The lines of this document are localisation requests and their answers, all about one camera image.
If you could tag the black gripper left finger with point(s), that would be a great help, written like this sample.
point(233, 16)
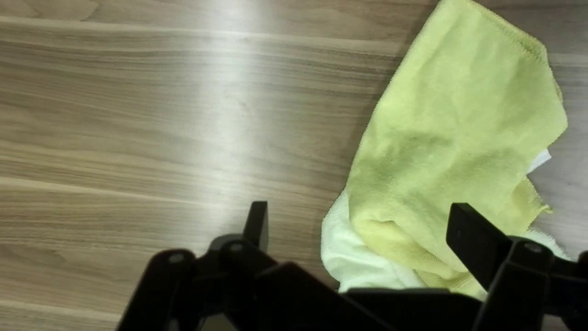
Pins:
point(244, 288)

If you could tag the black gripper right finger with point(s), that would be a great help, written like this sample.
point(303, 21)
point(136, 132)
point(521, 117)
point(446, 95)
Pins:
point(525, 288)

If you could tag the yellow green cloth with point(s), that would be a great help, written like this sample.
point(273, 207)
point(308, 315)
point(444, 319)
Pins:
point(452, 122)

